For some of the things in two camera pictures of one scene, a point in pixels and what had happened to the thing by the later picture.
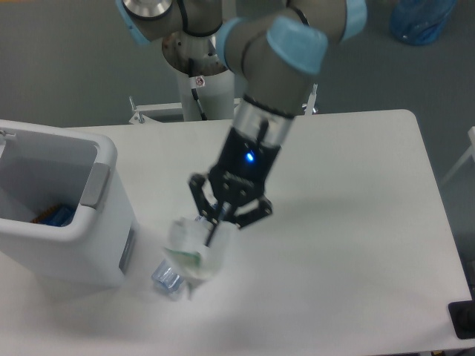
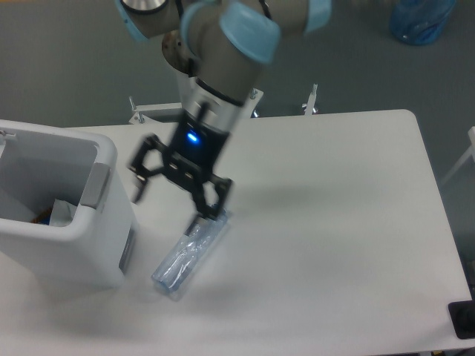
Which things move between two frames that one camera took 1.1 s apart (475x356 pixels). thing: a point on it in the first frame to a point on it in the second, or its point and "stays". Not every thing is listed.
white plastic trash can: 41,165 stays
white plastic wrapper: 191,250 to 62,214
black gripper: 238,174 to 197,150
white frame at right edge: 469,153 stays
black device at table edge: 463,316 stays
